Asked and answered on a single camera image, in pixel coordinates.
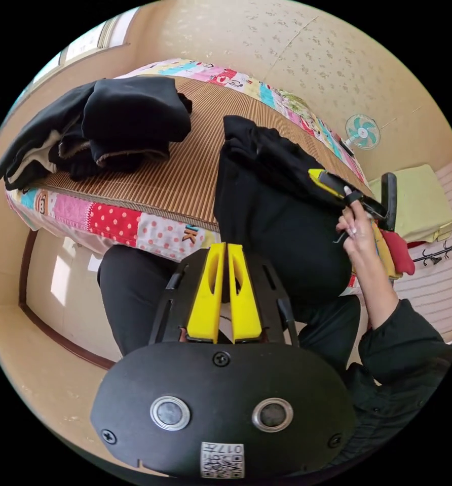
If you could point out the window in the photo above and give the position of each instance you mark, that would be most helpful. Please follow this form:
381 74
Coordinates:
83 43

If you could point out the yellow garment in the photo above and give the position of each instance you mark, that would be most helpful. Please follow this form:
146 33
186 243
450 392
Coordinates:
385 254

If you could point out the black coat rack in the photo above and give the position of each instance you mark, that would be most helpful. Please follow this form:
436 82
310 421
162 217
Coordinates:
435 254

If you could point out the person's body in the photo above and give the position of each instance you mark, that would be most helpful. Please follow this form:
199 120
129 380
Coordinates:
134 288

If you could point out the person's right hand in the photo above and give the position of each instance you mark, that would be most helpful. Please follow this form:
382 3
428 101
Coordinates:
357 235

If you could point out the black long sleeve shirt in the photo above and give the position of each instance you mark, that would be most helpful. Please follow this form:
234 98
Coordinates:
279 220

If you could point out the white fan with teal blades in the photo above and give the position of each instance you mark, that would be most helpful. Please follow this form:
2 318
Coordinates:
363 132

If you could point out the pile of clothes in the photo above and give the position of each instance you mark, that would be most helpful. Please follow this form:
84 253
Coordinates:
131 117

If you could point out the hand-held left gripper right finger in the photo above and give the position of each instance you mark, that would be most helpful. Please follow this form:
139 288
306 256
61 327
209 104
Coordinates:
247 307

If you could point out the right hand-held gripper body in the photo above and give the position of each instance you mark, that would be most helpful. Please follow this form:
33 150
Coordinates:
370 207

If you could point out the person's right forearm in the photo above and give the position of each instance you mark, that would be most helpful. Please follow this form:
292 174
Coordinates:
397 334

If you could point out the bed with woven mat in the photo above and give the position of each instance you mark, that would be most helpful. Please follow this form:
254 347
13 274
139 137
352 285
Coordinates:
195 159

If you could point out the light green cushion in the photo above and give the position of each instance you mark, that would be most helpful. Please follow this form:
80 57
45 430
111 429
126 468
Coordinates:
420 201

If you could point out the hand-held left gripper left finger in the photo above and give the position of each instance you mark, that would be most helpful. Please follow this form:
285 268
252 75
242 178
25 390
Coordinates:
205 303

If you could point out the red garment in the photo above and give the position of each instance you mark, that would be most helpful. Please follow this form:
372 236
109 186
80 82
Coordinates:
401 252

